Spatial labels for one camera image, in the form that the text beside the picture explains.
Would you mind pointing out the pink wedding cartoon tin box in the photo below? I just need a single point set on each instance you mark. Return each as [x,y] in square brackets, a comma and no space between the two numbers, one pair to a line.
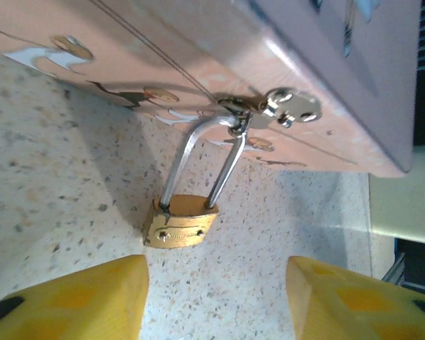
[233,46]

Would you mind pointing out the brass padlock with long shackle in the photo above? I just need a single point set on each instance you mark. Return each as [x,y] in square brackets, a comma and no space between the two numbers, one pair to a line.
[184,226]

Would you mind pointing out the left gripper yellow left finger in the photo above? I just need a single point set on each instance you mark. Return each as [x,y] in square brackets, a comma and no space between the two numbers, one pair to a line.
[74,304]

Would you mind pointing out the silver metal box hasp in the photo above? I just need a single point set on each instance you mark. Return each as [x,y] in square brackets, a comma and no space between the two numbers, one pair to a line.
[297,104]

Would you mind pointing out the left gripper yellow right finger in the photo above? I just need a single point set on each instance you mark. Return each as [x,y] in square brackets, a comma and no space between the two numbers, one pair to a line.
[350,308]

